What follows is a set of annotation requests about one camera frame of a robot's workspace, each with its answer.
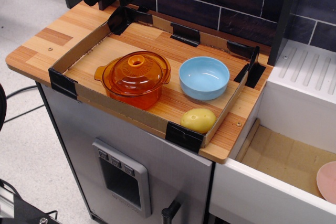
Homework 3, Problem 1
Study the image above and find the pink plate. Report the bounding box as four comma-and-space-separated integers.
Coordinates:
316, 161, 336, 204

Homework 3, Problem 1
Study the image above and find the black vertical post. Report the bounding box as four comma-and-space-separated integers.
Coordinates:
267, 0, 297, 66

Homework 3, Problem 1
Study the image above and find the white toy sink unit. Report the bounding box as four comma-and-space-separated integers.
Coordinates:
209, 40, 335, 223

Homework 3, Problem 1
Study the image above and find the black floor cable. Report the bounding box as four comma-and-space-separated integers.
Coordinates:
4, 84, 45, 124

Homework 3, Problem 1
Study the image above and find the black oven door handle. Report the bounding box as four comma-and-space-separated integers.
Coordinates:
161, 200, 181, 224

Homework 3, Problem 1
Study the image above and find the cardboard fence with black tape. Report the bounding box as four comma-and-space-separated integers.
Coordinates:
49, 7, 272, 158

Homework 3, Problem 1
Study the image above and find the orange transparent pot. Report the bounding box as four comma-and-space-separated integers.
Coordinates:
94, 51, 171, 110

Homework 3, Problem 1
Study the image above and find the light blue bowl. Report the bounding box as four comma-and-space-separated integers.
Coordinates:
179, 56, 230, 101

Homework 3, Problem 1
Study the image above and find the grey toy oven cabinet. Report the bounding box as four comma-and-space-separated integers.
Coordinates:
38, 85, 213, 223

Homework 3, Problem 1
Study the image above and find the yellow toy potato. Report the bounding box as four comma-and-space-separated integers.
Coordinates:
180, 109, 216, 134

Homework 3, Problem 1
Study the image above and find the orange transparent pot lid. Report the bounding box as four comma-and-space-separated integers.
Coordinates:
107, 51, 171, 97

